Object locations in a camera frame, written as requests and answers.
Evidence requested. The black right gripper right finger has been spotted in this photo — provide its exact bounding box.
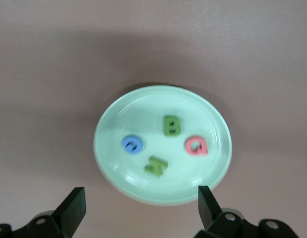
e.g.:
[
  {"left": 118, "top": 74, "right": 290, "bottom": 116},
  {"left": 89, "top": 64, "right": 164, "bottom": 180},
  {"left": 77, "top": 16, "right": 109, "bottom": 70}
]
[{"left": 192, "top": 185, "right": 297, "bottom": 238}]

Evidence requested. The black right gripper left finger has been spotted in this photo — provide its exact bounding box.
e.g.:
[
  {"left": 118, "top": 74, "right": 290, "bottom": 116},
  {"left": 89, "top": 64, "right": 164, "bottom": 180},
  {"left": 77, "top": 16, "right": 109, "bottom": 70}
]
[{"left": 0, "top": 187, "right": 86, "bottom": 238}]

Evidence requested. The green foam letter N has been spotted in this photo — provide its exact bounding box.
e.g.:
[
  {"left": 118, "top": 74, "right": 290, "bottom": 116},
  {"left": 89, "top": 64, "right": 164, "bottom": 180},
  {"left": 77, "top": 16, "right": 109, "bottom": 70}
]
[{"left": 144, "top": 156, "right": 168, "bottom": 179}]

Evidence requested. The pink foam letter Q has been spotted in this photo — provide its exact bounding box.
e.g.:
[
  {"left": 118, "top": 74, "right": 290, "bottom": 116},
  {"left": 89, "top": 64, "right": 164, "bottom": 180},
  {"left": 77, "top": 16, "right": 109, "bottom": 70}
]
[{"left": 184, "top": 135, "right": 209, "bottom": 156}]

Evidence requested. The blue foam letter G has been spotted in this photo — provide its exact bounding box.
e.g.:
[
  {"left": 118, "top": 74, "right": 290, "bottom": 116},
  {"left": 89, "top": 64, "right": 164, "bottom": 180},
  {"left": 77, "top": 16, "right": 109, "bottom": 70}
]
[{"left": 122, "top": 135, "right": 144, "bottom": 154}]

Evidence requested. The green foam letter B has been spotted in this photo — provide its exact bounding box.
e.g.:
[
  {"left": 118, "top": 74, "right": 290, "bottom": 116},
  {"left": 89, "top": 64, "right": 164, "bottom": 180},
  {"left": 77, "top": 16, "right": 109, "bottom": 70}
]
[{"left": 163, "top": 116, "right": 182, "bottom": 137}]

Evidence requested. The green plate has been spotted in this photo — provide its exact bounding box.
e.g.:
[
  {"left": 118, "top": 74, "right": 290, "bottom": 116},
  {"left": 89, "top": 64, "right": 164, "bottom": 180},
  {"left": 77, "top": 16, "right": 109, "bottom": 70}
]
[{"left": 93, "top": 85, "right": 233, "bottom": 206}]

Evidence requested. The brown table cloth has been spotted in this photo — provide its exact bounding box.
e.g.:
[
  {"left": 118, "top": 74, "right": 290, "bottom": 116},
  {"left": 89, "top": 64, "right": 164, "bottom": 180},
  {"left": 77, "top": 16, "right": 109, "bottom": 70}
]
[{"left": 0, "top": 0, "right": 307, "bottom": 238}]

